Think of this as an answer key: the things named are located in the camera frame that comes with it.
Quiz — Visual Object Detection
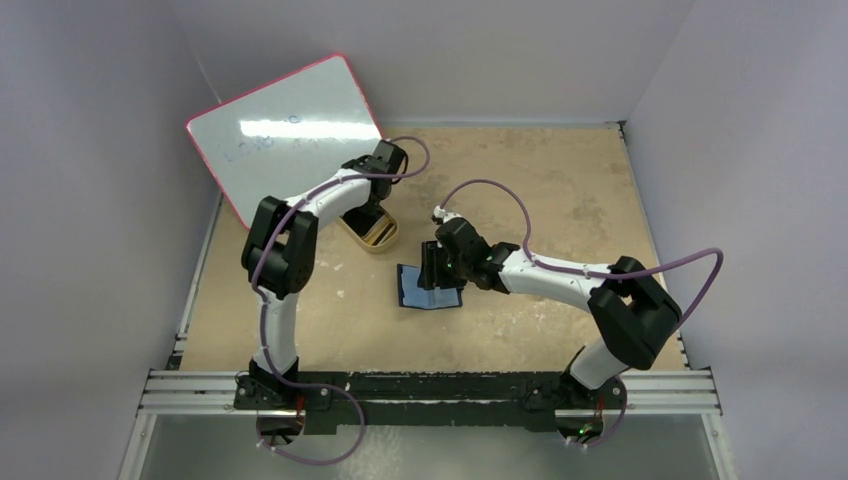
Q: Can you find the blue leather card holder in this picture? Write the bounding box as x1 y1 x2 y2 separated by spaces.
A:
396 264 463 311

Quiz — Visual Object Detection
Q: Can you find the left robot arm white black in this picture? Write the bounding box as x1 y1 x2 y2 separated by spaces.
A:
241 140 409 409

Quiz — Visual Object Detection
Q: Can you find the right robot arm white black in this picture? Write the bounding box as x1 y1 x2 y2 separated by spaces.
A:
417 216 683 407

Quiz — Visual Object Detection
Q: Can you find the beige oval card tray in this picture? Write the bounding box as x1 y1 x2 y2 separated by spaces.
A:
337 206 399 254

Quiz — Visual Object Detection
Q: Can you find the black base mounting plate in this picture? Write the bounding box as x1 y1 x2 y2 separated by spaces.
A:
233 371 626 437

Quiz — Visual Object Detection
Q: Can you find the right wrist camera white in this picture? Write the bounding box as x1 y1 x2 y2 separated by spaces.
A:
431 205 462 226

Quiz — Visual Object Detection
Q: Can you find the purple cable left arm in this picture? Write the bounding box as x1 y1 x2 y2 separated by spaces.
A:
250 136 432 468

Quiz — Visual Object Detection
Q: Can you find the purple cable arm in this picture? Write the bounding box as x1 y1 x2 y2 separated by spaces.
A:
250 136 432 468
438 178 725 452

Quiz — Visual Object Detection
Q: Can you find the whiteboard with pink frame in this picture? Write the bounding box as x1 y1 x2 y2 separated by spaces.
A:
186 54 382 226

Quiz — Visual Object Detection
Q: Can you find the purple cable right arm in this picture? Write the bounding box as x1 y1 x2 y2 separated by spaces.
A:
438 178 725 452

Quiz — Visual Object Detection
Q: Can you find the aluminium rail frame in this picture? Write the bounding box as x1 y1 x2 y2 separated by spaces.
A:
140 370 722 415

